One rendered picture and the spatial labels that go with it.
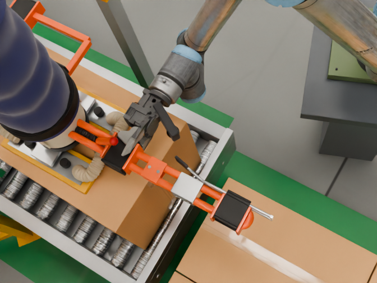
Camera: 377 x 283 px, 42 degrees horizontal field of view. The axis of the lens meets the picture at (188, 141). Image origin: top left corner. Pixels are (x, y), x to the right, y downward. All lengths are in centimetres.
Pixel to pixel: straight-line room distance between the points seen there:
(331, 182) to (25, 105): 163
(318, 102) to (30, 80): 99
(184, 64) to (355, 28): 47
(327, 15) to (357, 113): 62
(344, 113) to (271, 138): 80
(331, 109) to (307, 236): 46
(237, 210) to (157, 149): 37
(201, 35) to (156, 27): 136
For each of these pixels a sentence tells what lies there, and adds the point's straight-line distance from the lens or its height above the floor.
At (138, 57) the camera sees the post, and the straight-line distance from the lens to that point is 219.
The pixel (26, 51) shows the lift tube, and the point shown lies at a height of 147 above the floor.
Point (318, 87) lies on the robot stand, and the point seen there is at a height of 75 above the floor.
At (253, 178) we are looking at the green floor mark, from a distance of 243.
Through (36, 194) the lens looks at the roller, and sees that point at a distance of 205.
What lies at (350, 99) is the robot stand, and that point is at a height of 75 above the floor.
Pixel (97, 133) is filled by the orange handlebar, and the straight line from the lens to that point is 142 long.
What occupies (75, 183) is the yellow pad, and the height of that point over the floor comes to 97.
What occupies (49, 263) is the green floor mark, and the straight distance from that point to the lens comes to 257.
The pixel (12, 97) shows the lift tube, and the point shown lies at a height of 139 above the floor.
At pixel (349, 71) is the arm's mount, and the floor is 78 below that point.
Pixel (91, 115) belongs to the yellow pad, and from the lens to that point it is 158.
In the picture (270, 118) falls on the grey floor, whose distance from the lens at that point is 253.
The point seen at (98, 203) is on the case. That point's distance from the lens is 151.
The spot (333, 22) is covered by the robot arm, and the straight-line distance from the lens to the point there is 124.
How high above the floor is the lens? 234
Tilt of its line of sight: 69 degrees down
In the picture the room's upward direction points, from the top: 23 degrees counter-clockwise
